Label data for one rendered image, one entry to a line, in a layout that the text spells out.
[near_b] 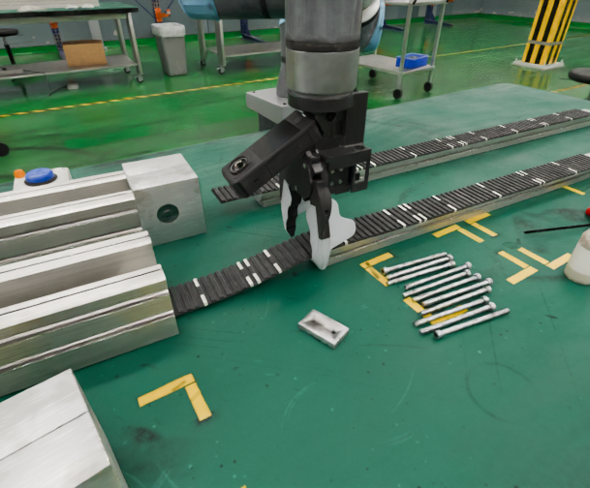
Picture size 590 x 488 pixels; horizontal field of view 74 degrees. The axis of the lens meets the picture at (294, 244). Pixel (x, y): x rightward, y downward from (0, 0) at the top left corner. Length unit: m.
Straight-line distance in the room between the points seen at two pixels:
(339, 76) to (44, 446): 0.38
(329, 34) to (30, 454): 0.39
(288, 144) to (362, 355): 0.24
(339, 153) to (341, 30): 0.12
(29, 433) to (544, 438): 0.40
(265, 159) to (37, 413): 0.29
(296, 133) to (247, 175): 0.07
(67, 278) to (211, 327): 0.16
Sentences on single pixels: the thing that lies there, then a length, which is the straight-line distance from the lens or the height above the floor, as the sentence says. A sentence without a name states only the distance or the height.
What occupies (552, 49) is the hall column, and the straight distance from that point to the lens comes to 6.83.
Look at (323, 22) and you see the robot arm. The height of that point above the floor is 1.08.
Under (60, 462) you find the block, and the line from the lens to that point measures 0.30.
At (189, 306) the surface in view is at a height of 0.79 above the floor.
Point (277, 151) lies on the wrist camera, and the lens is 0.43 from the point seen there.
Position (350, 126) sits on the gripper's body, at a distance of 0.47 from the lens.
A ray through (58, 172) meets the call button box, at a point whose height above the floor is 0.84.
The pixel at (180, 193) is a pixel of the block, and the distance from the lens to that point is 0.59.
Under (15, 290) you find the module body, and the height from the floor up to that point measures 0.85.
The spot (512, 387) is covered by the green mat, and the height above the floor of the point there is 0.78.
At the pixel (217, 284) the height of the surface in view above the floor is 0.79.
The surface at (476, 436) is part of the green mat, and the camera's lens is 0.42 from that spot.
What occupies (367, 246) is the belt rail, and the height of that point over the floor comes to 0.79.
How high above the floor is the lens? 1.12
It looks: 35 degrees down
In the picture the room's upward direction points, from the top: straight up
